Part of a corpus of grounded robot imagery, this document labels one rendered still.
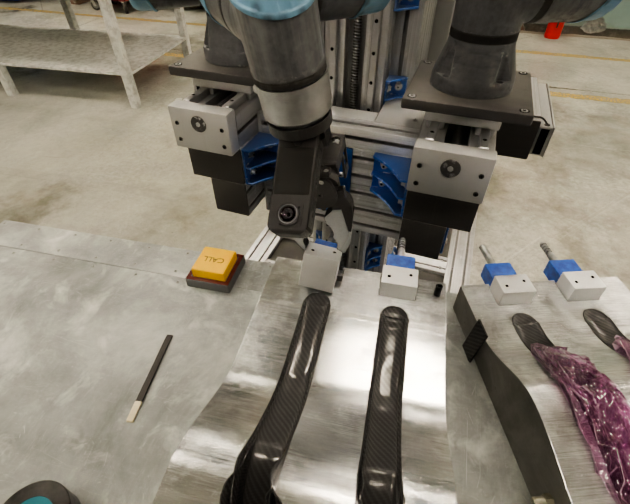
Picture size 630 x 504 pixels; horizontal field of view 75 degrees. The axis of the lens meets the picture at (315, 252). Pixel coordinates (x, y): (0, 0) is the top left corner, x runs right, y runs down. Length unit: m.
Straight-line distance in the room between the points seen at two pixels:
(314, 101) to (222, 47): 0.54
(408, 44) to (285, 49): 0.65
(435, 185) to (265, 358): 0.43
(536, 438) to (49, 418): 0.61
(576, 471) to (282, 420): 0.31
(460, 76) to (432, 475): 0.63
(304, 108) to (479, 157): 0.39
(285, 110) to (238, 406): 0.32
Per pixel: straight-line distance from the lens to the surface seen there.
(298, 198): 0.43
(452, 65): 0.83
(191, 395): 0.63
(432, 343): 0.56
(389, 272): 0.59
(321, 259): 0.56
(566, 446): 0.55
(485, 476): 0.60
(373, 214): 0.98
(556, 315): 0.71
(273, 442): 0.45
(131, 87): 3.56
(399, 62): 1.05
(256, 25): 0.40
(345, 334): 0.55
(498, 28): 0.81
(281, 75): 0.41
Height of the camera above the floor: 1.33
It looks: 43 degrees down
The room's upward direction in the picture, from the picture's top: straight up
